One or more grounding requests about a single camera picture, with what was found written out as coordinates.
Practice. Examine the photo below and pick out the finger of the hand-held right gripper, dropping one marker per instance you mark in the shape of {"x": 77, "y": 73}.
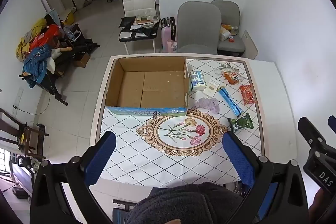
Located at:
{"x": 332, "y": 123}
{"x": 309, "y": 132}

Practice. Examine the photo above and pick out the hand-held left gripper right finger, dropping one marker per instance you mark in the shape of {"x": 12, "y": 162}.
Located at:
{"x": 239, "y": 161}

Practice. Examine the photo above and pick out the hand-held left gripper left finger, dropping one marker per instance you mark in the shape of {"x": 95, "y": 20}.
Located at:
{"x": 101, "y": 158}

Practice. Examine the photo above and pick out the green snack packet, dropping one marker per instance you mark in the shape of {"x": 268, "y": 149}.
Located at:
{"x": 241, "y": 123}

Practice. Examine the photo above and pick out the long blue strip packet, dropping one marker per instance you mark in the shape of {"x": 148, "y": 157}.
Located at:
{"x": 231, "y": 102}

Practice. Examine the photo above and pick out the purple cloth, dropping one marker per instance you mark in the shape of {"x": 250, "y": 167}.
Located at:
{"x": 208, "y": 104}

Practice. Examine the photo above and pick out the red snack packet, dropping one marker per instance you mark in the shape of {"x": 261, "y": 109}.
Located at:
{"x": 248, "y": 94}

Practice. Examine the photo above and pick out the orange snack packet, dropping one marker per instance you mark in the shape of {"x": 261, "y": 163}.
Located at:
{"x": 232, "y": 77}

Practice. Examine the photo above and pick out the blue tissue packet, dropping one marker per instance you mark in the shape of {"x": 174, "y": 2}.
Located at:
{"x": 197, "y": 79}

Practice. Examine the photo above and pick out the white patterned tablecloth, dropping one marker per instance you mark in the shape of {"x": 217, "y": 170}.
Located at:
{"x": 126, "y": 129}

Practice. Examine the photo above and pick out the person's dark fleece garment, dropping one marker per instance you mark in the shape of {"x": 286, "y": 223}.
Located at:
{"x": 183, "y": 203}

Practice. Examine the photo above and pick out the dark wooden chair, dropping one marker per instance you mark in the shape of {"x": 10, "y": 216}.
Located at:
{"x": 21, "y": 134}

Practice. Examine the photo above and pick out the clear crinkled plastic wrapper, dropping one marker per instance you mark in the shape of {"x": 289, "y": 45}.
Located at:
{"x": 224, "y": 66}

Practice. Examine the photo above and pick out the small brown cardboard box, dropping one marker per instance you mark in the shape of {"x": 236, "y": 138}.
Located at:
{"x": 82, "y": 59}

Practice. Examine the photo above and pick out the white power strip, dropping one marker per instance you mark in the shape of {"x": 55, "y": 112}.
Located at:
{"x": 17, "y": 98}

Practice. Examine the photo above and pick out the white board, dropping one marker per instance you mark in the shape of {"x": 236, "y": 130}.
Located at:
{"x": 250, "y": 45}

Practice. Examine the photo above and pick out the clothes pile on rack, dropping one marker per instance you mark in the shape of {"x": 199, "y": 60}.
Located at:
{"x": 76, "y": 52}

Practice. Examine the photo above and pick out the white cloth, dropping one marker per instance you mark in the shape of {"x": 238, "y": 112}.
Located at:
{"x": 53, "y": 57}

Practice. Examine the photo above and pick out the blue striped garment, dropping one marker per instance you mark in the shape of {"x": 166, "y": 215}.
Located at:
{"x": 36, "y": 61}

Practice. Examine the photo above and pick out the small red white packet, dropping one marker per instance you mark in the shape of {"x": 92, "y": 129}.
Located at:
{"x": 231, "y": 39}

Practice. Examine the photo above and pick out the orange red garment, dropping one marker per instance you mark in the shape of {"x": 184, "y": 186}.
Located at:
{"x": 44, "y": 35}

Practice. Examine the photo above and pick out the black folder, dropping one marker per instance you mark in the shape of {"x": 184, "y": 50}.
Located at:
{"x": 128, "y": 22}

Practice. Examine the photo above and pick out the yellow garment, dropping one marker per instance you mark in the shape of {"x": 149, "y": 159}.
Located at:
{"x": 26, "y": 41}

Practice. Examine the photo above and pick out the pink suitcase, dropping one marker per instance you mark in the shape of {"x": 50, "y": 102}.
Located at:
{"x": 166, "y": 35}

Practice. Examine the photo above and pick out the grey fabric chair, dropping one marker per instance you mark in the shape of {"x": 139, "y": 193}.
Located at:
{"x": 231, "y": 12}
{"x": 198, "y": 24}

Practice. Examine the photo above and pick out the pile of papers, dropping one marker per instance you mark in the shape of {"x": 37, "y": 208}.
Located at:
{"x": 145, "y": 19}

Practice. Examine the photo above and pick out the yellow cardboard box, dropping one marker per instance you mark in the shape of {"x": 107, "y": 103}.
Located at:
{"x": 67, "y": 16}

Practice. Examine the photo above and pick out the white padded chair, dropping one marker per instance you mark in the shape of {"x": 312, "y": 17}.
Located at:
{"x": 137, "y": 1}

